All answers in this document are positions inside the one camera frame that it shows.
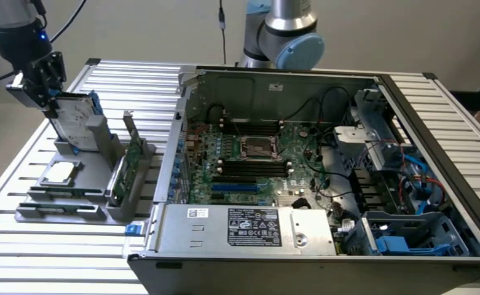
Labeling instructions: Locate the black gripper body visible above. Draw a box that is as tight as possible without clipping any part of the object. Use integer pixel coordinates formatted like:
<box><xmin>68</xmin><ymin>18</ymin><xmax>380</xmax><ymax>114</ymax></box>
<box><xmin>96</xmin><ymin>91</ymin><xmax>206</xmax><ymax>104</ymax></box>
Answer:
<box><xmin>0</xmin><ymin>20</ymin><xmax>56</xmax><ymax>74</ymax></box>

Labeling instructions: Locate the hard disk with blue rails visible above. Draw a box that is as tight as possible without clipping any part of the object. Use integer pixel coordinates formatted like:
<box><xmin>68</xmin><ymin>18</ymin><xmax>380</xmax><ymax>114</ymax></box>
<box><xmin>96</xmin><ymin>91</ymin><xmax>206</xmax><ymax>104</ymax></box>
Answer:
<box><xmin>48</xmin><ymin>90</ymin><xmax>104</xmax><ymax>154</ymax></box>

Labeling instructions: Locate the silver metal disk bay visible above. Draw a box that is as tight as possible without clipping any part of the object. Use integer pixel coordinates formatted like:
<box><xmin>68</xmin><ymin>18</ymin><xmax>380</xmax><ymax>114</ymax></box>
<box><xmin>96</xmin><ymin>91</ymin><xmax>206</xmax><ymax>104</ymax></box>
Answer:
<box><xmin>332</xmin><ymin>88</ymin><xmax>414</xmax><ymax>173</ymax></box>

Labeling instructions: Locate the blue plastic disk bay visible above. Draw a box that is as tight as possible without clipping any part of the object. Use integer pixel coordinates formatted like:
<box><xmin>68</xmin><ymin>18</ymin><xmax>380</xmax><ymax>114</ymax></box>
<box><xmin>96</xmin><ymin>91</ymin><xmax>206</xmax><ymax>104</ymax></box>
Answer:
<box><xmin>362</xmin><ymin>210</ymin><xmax>471</xmax><ymax>256</ymax></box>

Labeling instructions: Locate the grey parts rack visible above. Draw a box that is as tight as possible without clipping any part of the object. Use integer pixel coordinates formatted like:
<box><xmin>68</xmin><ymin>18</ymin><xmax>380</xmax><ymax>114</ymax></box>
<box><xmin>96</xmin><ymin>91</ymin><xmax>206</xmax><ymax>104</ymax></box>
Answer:
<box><xmin>14</xmin><ymin>115</ymin><xmax>159</xmax><ymax>227</ymax></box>

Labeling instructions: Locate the CPU chip with silver lid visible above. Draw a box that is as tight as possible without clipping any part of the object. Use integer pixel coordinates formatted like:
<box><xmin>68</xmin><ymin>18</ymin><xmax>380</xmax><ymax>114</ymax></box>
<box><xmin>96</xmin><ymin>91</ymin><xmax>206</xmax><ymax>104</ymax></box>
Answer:
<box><xmin>44</xmin><ymin>162</ymin><xmax>82</xmax><ymax>183</ymax></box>

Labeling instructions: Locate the green graphics card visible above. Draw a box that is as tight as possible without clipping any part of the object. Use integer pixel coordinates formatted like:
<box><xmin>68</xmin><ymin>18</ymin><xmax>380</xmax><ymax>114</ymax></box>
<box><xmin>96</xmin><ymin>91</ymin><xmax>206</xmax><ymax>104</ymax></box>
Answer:
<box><xmin>107</xmin><ymin>110</ymin><xmax>147</xmax><ymax>207</ymax></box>

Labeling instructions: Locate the green RAM stick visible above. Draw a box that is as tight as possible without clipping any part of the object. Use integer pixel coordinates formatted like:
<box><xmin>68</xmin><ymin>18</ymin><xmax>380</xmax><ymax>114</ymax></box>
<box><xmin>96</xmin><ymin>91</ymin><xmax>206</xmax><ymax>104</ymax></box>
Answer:
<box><xmin>18</xmin><ymin>201</ymin><xmax>102</xmax><ymax>213</ymax></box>
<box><xmin>28</xmin><ymin>186</ymin><xmax>106</xmax><ymax>197</ymax></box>

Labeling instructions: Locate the green motherboard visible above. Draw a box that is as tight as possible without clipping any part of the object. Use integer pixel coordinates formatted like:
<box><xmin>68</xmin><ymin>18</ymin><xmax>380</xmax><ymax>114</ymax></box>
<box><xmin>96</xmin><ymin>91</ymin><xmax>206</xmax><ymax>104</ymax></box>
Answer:
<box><xmin>179</xmin><ymin>120</ymin><xmax>336</xmax><ymax>210</ymax></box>

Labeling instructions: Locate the black RAM slot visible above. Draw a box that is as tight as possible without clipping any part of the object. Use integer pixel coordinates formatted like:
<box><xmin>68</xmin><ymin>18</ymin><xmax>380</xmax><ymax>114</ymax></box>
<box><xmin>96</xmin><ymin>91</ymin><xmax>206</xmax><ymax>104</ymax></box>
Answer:
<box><xmin>222</xmin><ymin>118</ymin><xmax>283</xmax><ymax>123</ymax></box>
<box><xmin>222</xmin><ymin>125</ymin><xmax>283</xmax><ymax>130</ymax></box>
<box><xmin>222</xmin><ymin>122</ymin><xmax>283</xmax><ymax>127</ymax></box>
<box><xmin>219</xmin><ymin>163</ymin><xmax>294</xmax><ymax>169</ymax></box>
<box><xmin>218</xmin><ymin>168</ymin><xmax>294</xmax><ymax>173</ymax></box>
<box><xmin>218</xmin><ymin>172</ymin><xmax>294</xmax><ymax>178</ymax></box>
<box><xmin>219</xmin><ymin>159</ymin><xmax>292</xmax><ymax>165</ymax></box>

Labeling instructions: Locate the black expansion slot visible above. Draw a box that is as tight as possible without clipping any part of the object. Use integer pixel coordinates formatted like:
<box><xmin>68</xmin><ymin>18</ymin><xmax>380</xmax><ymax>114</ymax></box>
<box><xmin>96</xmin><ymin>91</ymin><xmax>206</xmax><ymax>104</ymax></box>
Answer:
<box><xmin>211</xmin><ymin>175</ymin><xmax>262</xmax><ymax>184</ymax></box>

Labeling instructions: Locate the blue expansion slot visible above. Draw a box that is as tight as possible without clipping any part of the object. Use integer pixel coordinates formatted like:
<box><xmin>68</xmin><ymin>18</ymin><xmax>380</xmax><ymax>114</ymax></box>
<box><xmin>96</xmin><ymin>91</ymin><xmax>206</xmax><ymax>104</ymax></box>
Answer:
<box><xmin>211</xmin><ymin>183</ymin><xmax>258</xmax><ymax>192</ymax></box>

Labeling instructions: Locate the silver power supply unit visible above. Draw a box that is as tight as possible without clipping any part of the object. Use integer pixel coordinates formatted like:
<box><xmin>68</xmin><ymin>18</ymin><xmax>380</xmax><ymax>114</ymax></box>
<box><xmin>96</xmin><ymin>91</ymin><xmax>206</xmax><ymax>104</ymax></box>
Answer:
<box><xmin>152</xmin><ymin>203</ymin><xmax>340</xmax><ymax>258</ymax></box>

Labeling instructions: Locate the silver chipset heat sink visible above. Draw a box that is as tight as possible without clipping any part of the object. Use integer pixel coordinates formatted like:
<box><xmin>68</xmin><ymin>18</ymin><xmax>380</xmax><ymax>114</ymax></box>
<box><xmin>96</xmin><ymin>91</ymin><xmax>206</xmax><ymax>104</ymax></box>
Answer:
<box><xmin>278</xmin><ymin>196</ymin><xmax>326</xmax><ymax>210</ymax></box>

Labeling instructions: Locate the black open PC case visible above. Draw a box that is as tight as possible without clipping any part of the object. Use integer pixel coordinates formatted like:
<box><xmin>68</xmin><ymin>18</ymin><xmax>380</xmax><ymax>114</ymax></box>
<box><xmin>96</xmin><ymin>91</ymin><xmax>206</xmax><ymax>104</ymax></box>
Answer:
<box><xmin>126</xmin><ymin>64</ymin><xmax>480</xmax><ymax>295</ymax></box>

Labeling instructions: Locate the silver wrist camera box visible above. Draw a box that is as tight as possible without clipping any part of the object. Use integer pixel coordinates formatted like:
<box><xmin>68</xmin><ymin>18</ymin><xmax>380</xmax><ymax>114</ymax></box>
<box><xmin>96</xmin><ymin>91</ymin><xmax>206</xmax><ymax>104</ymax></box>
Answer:
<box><xmin>4</xmin><ymin>73</ymin><xmax>27</xmax><ymax>107</ymax></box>

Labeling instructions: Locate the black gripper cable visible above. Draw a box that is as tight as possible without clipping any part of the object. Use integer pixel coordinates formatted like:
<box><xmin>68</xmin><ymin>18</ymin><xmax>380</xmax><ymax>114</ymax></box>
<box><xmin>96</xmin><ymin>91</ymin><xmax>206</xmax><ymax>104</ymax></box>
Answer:
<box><xmin>0</xmin><ymin>0</ymin><xmax>90</xmax><ymax>87</ymax></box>

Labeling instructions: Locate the black wire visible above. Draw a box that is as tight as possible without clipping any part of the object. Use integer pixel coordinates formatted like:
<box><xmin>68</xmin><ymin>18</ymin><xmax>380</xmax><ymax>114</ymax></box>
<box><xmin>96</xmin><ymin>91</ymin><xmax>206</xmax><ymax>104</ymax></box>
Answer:
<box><xmin>304</xmin><ymin>143</ymin><xmax>360</xmax><ymax>179</ymax></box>
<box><xmin>319</xmin><ymin>86</ymin><xmax>352</xmax><ymax>124</ymax></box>
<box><xmin>283</xmin><ymin>97</ymin><xmax>323</xmax><ymax>123</ymax></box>
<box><xmin>208</xmin><ymin>104</ymin><xmax>227</xmax><ymax>124</ymax></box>

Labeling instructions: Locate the black hanging cable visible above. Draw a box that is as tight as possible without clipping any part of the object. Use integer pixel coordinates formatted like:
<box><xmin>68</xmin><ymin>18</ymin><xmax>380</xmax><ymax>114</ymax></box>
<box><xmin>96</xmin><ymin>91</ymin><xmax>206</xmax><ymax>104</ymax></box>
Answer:
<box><xmin>218</xmin><ymin>0</ymin><xmax>230</xmax><ymax>63</ymax></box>

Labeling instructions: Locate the CPU socket with metal frame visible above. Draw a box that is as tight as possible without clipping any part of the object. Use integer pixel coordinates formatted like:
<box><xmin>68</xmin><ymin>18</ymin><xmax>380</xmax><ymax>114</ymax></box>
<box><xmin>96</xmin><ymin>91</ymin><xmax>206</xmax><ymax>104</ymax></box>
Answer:
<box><xmin>232</xmin><ymin>134</ymin><xmax>286</xmax><ymax>161</ymax></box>

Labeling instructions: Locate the blue wire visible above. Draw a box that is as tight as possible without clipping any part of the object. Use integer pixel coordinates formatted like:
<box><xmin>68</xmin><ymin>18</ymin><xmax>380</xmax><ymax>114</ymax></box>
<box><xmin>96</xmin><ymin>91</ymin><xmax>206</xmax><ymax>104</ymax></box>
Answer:
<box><xmin>403</xmin><ymin>152</ymin><xmax>430</xmax><ymax>198</ymax></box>

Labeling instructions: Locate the red wire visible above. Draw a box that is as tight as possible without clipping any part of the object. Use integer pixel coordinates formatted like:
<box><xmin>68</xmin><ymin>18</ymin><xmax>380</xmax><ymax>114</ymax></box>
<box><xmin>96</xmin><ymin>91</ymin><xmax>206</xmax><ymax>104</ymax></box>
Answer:
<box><xmin>414</xmin><ymin>174</ymin><xmax>450</xmax><ymax>210</ymax></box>

